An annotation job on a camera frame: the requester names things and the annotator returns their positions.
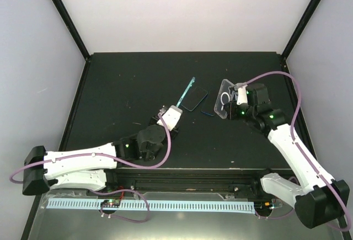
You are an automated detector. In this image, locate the dark blue phone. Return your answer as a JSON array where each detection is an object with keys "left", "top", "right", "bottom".
[{"left": 201, "top": 91, "right": 217, "bottom": 116}]

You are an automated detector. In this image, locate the teal phone from blue case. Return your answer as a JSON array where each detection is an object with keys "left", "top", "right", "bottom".
[{"left": 181, "top": 87, "right": 208, "bottom": 111}]

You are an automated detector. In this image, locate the teal phone with ring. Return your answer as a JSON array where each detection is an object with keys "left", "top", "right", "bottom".
[{"left": 175, "top": 77, "right": 196, "bottom": 108}]

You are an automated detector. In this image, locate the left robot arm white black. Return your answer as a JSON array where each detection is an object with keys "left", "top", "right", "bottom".
[{"left": 22, "top": 114, "right": 180, "bottom": 196}]

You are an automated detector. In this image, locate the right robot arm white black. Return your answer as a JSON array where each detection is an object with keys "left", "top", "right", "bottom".
[{"left": 214, "top": 79, "right": 350, "bottom": 228}]

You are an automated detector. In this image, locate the left circuit board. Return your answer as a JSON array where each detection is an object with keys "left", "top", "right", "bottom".
[{"left": 100, "top": 199, "right": 121, "bottom": 209}]

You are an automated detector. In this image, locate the circuit board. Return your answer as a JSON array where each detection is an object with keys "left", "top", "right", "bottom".
[
  {"left": 100, "top": 199, "right": 121, "bottom": 209},
  {"left": 259, "top": 200, "right": 283, "bottom": 210}
]

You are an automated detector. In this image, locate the right circuit board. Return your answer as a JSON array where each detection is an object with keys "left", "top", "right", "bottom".
[{"left": 259, "top": 200, "right": 283, "bottom": 210}]

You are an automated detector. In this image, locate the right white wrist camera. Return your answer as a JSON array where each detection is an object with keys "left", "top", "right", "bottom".
[{"left": 234, "top": 83, "right": 248, "bottom": 105}]

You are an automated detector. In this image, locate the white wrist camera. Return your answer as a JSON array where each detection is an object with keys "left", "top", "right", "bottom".
[
  {"left": 234, "top": 83, "right": 248, "bottom": 105},
  {"left": 159, "top": 105, "right": 183, "bottom": 131}
]

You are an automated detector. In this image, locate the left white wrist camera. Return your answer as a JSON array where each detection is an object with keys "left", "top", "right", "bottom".
[{"left": 159, "top": 105, "right": 183, "bottom": 131}]

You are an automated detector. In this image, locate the black aluminium front rail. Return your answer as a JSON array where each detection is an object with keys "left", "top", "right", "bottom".
[{"left": 41, "top": 168, "right": 336, "bottom": 196}]

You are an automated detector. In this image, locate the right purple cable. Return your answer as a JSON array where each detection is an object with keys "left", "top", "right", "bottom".
[{"left": 234, "top": 71, "right": 352, "bottom": 232}]

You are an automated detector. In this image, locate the purple cable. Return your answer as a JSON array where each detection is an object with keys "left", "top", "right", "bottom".
[
  {"left": 234, "top": 71, "right": 352, "bottom": 232},
  {"left": 9, "top": 109, "right": 172, "bottom": 223}
]

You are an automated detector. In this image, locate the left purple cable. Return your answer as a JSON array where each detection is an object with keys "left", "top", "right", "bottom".
[{"left": 9, "top": 109, "right": 172, "bottom": 223}]

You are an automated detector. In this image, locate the light blue slotted cable duct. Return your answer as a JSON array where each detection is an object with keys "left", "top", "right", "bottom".
[{"left": 46, "top": 198, "right": 255, "bottom": 214}]

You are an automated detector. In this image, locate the right black frame post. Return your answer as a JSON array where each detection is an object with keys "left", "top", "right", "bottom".
[{"left": 281, "top": 0, "right": 321, "bottom": 60}]

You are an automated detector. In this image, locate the black frame post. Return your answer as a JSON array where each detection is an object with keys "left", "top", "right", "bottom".
[
  {"left": 281, "top": 0, "right": 321, "bottom": 60},
  {"left": 51, "top": 0, "right": 90, "bottom": 61}
]

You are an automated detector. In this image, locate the left black frame post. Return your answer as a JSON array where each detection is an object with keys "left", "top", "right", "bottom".
[{"left": 51, "top": 0, "right": 90, "bottom": 61}]

